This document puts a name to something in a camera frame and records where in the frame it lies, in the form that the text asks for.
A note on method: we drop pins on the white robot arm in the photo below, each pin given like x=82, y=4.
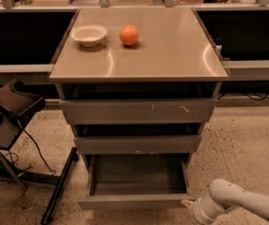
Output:
x=223, y=197

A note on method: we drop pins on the orange fruit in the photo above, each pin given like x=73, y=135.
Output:
x=129, y=35

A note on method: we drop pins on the black device on stand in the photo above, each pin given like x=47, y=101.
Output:
x=17, y=103

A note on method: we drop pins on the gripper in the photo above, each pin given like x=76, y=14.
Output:
x=197, y=208

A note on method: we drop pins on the grey middle drawer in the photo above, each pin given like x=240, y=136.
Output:
x=138, y=139

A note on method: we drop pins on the grey metal drawer cabinet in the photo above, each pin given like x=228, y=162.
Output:
x=173, y=58

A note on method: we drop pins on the grey top drawer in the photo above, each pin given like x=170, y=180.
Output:
x=137, y=111

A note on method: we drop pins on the grey metal side stand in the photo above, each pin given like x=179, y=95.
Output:
x=9, y=134

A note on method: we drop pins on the grey bottom drawer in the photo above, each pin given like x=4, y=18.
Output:
x=153, y=181

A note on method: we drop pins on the white bowl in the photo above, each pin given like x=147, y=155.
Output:
x=88, y=35

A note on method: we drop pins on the black floor bar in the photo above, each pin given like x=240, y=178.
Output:
x=47, y=217

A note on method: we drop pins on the grey drawer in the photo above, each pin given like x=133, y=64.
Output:
x=138, y=139
x=153, y=181
x=137, y=111

